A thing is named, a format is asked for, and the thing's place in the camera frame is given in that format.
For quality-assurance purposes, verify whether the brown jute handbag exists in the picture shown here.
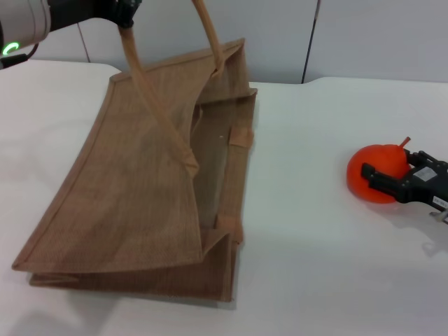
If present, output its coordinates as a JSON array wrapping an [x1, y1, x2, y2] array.
[[11, 0, 259, 311]]

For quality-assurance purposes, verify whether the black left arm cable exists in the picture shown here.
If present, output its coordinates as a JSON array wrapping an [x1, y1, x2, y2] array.
[[0, 43, 40, 70]]

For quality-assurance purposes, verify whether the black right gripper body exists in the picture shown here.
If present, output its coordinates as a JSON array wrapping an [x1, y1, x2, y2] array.
[[394, 160, 448, 208]]

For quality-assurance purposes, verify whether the silver wing screw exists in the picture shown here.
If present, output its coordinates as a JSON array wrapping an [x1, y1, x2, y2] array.
[[428, 209, 448, 225]]

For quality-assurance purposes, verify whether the orange fruit with stem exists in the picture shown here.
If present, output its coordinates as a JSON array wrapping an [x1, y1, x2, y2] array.
[[345, 136, 413, 205]]

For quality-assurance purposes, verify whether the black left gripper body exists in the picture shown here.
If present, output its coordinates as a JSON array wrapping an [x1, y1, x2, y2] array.
[[48, 0, 120, 33]]

